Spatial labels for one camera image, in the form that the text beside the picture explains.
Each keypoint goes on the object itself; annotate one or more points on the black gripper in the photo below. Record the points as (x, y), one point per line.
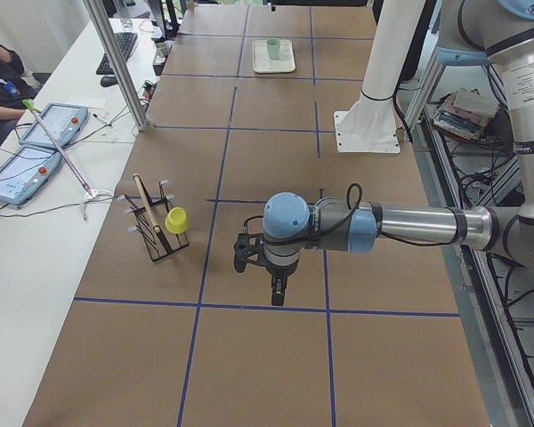
(279, 270)

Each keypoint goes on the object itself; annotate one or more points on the green cup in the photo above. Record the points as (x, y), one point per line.
(273, 47)

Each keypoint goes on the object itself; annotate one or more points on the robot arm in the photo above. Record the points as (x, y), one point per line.
(471, 33)

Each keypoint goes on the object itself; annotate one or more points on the yellow cup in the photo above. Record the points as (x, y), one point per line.
(177, 220)

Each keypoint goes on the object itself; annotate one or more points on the cream bear tray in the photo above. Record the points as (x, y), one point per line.
(263, 65)

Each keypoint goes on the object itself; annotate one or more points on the small metal cup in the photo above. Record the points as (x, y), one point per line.
(161, 50)

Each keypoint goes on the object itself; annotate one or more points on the black marker pen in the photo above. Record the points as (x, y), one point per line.
(102, 120)

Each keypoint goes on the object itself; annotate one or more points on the stack of books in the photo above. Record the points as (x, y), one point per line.
(465, 114)

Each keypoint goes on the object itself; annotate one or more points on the black computer mouse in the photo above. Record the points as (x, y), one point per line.
(108, 81)

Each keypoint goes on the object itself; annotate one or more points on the upper teach pendant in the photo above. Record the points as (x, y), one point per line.
(63, 121)

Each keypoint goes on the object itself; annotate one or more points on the teach pendant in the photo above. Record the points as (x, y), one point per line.
(63, 121)
(26, 172)

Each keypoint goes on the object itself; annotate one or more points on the lower teach pendant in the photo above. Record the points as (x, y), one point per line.
(26, 172)

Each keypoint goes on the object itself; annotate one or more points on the metal rod green tip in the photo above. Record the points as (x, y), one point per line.
(90, 193)

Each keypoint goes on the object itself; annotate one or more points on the person in black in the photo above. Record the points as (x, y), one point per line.
(13, 91)

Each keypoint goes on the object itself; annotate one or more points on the black wire cup rack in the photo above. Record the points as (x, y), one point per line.
(149, 213)

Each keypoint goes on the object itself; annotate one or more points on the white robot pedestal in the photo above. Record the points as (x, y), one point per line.
(369, 125)

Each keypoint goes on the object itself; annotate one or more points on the aluminium frame post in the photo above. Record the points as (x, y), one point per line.
(105, 32)

